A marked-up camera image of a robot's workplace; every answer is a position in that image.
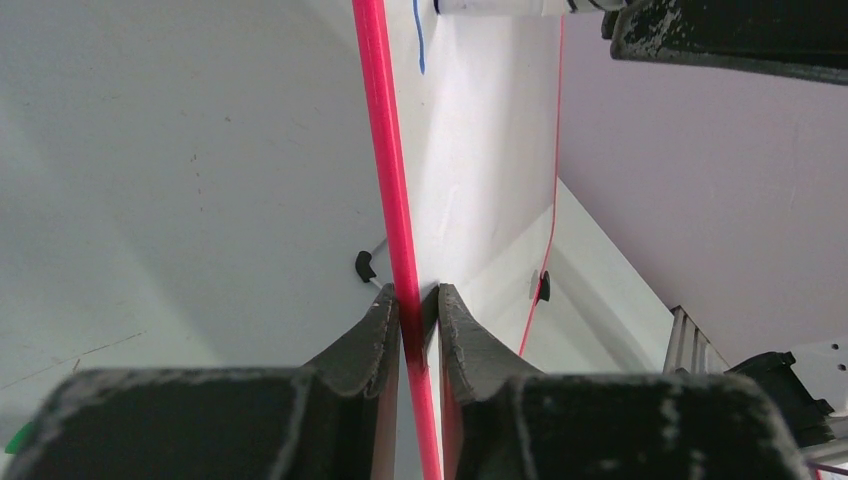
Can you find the black whiteboard right foot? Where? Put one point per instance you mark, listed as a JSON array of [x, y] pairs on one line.
[[543, 293]]

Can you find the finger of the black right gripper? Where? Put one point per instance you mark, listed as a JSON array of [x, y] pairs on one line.
[[799, 39]]

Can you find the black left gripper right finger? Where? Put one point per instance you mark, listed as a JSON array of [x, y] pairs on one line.
[[502, 418]]

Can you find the black cap marker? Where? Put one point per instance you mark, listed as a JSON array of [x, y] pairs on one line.
[[363, 264]]

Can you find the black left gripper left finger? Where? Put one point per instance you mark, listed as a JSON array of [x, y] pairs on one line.
[[332, 418]]

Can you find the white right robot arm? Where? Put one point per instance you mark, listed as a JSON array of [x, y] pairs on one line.
[[805, 409]]

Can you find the aluminium frame profile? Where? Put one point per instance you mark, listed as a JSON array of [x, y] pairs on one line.
[[689, 349]]

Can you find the green cap marker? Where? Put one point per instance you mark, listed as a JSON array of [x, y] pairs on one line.
[[19, 439]]

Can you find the pink framed whiteboard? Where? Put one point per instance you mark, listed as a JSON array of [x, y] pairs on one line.
[[464, 116]]

